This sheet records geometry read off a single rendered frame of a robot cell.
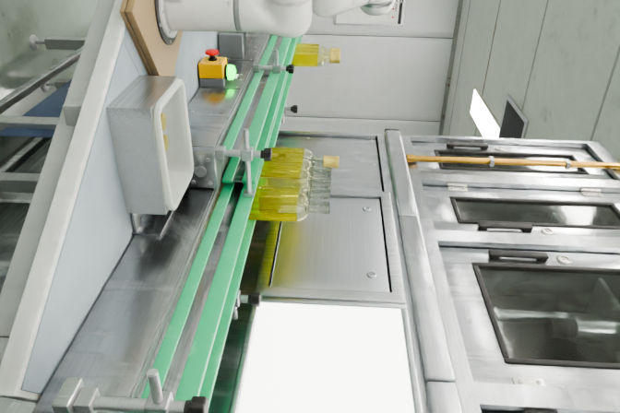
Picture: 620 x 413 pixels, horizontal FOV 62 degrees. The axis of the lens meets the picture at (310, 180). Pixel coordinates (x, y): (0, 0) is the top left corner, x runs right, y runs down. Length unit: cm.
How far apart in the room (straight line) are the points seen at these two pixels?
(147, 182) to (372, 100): 662
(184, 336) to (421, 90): 684
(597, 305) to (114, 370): 106
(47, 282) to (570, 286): 114
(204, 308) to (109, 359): 17
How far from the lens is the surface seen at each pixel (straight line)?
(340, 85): 743
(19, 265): 92
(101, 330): 92
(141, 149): 98
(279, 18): 113
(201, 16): 116
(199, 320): 92
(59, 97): 165
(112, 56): 102
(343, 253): 131
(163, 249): 105
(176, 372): 85
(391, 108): 759
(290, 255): 130
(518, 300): 134
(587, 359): 127
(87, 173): 91
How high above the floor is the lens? 114
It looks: 2 degrees down
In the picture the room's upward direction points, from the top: 92 degrees clockwise
